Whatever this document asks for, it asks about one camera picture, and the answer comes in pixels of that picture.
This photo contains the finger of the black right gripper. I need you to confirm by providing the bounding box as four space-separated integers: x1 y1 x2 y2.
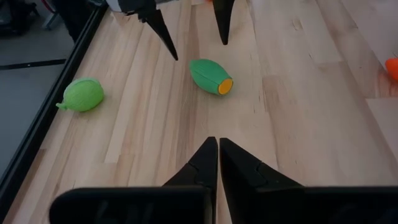
213 0 236 46
136 8 179 62

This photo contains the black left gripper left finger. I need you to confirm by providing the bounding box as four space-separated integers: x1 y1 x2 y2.
49 136 218 224

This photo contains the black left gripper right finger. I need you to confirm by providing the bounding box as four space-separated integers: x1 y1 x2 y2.
219 138 398 224

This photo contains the green toy corn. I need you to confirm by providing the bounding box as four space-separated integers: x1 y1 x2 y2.
188 58 234 96

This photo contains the light green toy lime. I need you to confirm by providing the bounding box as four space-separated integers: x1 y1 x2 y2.
55 77 105 113

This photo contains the orange toy carrot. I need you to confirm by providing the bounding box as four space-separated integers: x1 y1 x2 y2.
384 57 398 82

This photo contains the black table edge rail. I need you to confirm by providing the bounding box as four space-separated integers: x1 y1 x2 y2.
0 2 109 222

